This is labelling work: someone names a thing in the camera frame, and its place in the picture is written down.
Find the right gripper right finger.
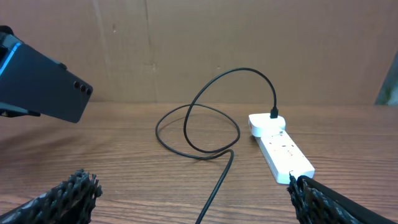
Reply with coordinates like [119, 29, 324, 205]
[287, 175, 397, 224]

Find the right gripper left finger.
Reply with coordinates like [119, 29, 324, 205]
[1, 169, 103, 224]

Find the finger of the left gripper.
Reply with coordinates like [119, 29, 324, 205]
[0, 102, 41, 118]

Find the Samsung Galaxy smartphone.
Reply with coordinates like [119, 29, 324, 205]
[1, 32, 93, 123]

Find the black USB charging cable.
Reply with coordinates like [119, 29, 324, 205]
[155, 67, 279, 224]

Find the white charger plug adapter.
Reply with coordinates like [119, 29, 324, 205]
[248, 113, 286, 138]

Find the white power strip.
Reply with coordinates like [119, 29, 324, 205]
[256, 130, 315, 184]

